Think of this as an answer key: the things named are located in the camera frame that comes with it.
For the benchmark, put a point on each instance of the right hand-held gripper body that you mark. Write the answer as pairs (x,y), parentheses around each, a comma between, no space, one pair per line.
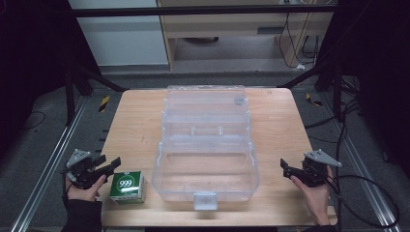
(315,170)

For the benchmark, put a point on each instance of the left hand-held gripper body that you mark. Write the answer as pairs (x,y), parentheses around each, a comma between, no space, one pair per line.
(81,167)

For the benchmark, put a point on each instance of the person's left hand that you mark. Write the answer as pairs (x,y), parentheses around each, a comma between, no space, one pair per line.
(84,192)

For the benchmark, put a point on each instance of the person's right hand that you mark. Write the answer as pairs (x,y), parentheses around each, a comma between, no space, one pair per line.
(314,199)

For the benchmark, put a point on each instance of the green and white carton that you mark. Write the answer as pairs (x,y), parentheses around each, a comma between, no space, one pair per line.
(127,187)

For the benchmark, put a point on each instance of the yellow black striped tape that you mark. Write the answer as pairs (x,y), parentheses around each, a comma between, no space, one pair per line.
(104,103)
(313,100)

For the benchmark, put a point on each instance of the black metal stand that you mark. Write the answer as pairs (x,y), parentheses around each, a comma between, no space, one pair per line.
(332,87)
(72,93)

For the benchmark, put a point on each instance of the clear plastic storage box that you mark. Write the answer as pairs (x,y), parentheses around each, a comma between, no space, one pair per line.
(206,151)

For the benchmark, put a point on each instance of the black curtain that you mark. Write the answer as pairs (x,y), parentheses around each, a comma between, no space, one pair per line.
(374,64)
(35,64)

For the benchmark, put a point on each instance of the white cabinet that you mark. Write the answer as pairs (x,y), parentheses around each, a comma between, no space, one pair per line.
(121,32)

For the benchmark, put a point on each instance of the aluminium floor rail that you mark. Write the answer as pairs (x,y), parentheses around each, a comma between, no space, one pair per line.
(357,164)
(48,167)

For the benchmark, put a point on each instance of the black horizontal frame bar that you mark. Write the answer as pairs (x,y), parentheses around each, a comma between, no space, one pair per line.
(199,10)

